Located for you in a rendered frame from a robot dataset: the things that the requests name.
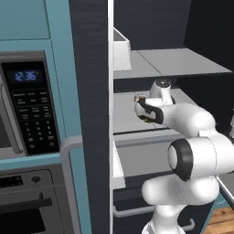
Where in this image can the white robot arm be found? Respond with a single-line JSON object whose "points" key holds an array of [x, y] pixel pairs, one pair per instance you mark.
{"points": [[195, 146]]}

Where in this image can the black fridge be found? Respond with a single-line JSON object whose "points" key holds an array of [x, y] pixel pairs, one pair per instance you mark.
{"points": [[90, 91]]}

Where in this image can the grey fridge drawer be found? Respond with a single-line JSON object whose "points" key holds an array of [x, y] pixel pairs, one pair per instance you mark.
{"points": [[140, 155]]}

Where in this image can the white fridge door bin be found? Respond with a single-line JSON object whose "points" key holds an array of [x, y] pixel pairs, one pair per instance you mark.
{"points": [[120, 55], [118, 170]]}

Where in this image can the brown food item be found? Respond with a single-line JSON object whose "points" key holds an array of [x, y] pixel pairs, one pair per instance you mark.
{"points": [[140, 98]]}

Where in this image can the black and silver microwave oven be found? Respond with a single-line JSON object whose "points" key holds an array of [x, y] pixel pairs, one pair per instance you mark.
{"points": [[30, 103]]}

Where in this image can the dark oven knob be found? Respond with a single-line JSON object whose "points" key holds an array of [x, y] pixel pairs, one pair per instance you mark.
{"points": [[36, 179]]}

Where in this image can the teal cupboard door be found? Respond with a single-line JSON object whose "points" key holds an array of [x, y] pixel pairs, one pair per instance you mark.
{"points": [[23, 18]]}

